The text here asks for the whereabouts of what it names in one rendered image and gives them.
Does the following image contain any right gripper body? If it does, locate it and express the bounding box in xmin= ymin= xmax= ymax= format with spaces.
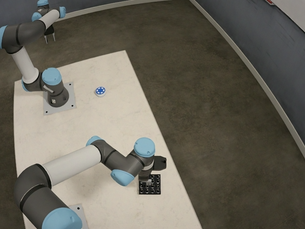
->
xmin=138 ymin=156 xmax=167 ymax=181

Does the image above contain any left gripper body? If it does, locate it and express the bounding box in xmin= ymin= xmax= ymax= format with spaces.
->
xmin=44 ymin=24 xmax=54 ymax=36

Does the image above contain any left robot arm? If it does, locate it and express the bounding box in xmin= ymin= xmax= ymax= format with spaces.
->
xmin=0 ymin=0 xmax=69 ymax=108

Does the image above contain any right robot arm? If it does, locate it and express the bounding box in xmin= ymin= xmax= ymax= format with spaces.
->
xmin=14 ymin=136 xmax=155 ymax=229

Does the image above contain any black knob panel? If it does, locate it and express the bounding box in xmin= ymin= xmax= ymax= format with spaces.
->
xmin=139 ymin=174 xmax=161 ymax=195

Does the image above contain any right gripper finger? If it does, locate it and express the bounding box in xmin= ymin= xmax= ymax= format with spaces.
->
xmin=141 ymin=179 xmax=151 ymax=185

